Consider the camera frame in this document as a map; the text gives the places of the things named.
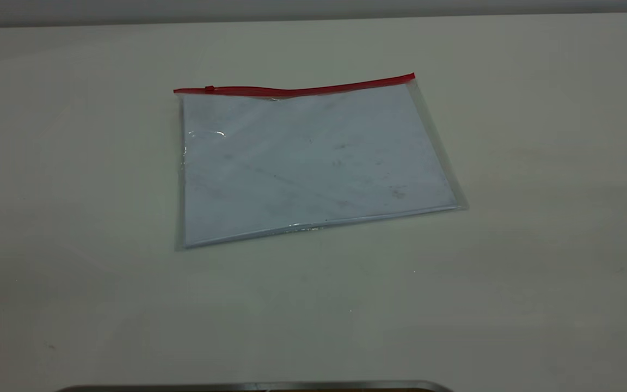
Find clear plastic zipper bag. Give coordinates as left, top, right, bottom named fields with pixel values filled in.
left=174, top=72, right=469, bottom=251

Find white paper sheets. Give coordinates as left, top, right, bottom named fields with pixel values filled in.
left=182, top=84, right=459, bottom=247

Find grey metal strip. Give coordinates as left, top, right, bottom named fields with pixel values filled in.
left=55, top=380, right=454, bottom=392

